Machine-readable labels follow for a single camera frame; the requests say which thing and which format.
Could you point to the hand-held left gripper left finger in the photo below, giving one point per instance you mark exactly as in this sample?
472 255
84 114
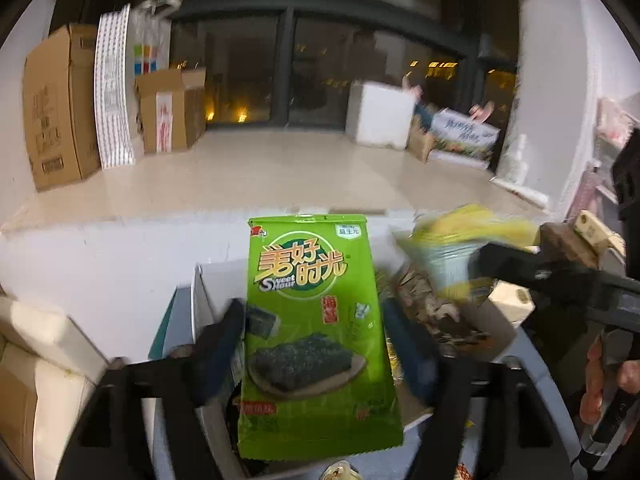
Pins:
227 345

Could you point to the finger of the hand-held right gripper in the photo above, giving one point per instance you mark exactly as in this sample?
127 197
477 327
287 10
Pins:
550 267
600 307

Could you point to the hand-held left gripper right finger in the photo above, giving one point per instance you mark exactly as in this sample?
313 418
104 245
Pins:
412 360

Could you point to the white cardboard box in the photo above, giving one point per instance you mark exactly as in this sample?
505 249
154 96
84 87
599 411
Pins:
210 295

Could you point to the beige cone-shaped snack packet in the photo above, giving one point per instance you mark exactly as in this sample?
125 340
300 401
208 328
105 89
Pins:
435 310

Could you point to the green seaweed snack packet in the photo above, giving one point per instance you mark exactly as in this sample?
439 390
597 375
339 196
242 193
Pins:
310 330

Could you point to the small yellow-green snack packet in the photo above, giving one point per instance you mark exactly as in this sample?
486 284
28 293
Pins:
450 250

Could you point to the person's right hand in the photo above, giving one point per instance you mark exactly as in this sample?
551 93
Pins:
592 385

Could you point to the storage shelf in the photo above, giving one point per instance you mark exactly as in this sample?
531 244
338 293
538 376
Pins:
612 150

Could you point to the landscape printed box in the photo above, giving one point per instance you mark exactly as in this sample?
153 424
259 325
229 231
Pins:
462 137

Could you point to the pink toy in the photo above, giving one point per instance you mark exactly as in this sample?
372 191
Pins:
481 110
412 91

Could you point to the brown paper bag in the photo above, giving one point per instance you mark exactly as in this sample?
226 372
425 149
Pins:
421 142

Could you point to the white cushion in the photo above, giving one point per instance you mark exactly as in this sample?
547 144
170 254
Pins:
45 350

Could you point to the white foam box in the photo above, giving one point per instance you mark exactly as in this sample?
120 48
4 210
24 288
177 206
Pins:
380 115

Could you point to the open brown cardboard box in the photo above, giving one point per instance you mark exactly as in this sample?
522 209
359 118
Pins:
167 110

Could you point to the white patterned flat carton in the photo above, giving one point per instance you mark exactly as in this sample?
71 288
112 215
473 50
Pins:
112 90

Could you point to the tall brown cardboard box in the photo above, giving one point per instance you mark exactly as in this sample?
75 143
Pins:
55 110

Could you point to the white bag with coloured squares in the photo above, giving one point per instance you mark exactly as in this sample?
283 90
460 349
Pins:
147 45

